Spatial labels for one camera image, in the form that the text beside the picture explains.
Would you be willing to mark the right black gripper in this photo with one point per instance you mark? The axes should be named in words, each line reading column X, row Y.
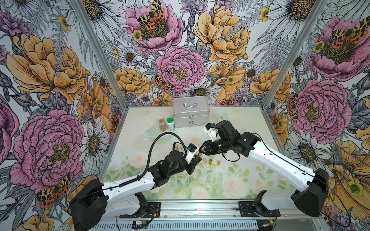
column 209, row 149

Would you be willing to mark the aluminium corner post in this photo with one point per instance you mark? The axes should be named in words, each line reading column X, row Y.
column 310, row 23
column 99, row 52

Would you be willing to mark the small green circuit board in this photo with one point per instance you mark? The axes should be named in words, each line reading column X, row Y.
column 139, row 224

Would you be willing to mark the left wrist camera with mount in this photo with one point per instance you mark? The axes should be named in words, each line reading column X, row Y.
column 192, row 150

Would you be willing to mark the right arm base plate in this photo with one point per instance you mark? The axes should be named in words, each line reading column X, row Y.
column 255, row 208

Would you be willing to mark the right aluminium corner post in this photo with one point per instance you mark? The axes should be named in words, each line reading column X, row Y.
column 310, row 23

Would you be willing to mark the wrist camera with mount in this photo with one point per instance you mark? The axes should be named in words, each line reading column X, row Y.
column 192, row 150
column 211, row 129

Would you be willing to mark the silver aluminium first aid case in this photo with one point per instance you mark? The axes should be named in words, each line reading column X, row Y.
column 190, row 111

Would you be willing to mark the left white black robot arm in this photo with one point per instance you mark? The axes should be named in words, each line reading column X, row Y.
column 97, row 201

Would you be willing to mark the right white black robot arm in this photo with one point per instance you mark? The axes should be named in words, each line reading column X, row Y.
column 310, row 187

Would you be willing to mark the clear jar brown contents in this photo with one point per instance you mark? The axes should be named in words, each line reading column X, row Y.
column 162, row 125

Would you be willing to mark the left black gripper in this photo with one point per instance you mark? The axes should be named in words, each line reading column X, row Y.
column 191, row 165

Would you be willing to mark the white bottle green cap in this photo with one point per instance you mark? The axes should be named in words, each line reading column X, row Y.
column 170, row 124

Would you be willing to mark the aluminium front rail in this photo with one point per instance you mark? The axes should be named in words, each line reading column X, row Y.
column 218, row 209

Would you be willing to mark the left aluminium corner post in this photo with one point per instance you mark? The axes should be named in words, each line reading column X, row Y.
column 99, row 52

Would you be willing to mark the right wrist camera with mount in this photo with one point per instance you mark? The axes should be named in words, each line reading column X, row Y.
column 211, row 129

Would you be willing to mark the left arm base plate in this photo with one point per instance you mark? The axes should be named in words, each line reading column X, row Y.
column 145, row 209

